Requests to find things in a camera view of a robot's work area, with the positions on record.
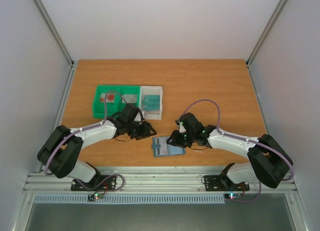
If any right aluminium frame post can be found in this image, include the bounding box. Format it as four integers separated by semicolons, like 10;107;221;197
245;0;294;67

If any aluminium frame post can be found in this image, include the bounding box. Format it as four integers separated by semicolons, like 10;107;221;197
245;0;294;67
33;0;75;67

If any teal card in bin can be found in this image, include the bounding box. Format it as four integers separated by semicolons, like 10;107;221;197
143;94;160;104

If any aluminium front rail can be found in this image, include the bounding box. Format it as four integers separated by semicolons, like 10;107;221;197
22;165;298;194

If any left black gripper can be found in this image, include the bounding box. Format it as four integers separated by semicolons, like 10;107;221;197
127;121;157;140

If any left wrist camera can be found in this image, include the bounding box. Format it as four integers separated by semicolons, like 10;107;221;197
142;110;150;120

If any green bin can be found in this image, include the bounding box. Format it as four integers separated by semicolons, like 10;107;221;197
92;85;118;119
114;85;141;112

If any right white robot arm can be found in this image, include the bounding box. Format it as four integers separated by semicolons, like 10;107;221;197
166;112;293;190

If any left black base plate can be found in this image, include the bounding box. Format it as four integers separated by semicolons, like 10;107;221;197
70;175;117;192

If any grey white card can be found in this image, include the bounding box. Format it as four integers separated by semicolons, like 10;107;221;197
121;94;138;104

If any left green bin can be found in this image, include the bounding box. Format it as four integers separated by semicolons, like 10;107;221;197
92;85;118;119

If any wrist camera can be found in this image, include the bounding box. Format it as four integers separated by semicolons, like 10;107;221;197
175;119;187;133
142;110;150;120

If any left small circuit board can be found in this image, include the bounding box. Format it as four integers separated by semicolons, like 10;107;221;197
87;193;104;202

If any right small circuit board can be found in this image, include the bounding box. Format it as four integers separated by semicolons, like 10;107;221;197
224;192;242;200

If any teal leather card holder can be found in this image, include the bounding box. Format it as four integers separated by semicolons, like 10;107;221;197
151;136;186;158

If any left aluminium frame post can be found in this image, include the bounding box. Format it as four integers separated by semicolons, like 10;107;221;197
33;0;75;67

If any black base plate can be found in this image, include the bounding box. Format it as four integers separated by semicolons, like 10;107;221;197
201;175;250;192
70;175;117;192

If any white translucent bin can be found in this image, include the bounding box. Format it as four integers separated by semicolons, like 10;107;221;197
138;86;163;120

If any small circuit board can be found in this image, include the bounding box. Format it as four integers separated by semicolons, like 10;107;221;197
87;193;104;202
224;192;242;200

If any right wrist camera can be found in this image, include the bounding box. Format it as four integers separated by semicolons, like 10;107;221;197
175;119;187;133

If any white VIP flower card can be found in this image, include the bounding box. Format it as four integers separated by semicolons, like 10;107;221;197
151;137;169;157

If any middle green bin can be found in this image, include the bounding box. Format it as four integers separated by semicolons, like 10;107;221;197
114;85;141;112

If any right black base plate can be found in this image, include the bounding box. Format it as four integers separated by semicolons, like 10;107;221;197
201;175;250;192

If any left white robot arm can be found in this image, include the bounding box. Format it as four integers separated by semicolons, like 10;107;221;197
37;103;157;191

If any grey slotted cable duct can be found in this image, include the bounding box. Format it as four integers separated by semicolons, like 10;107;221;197
33;193;225;205

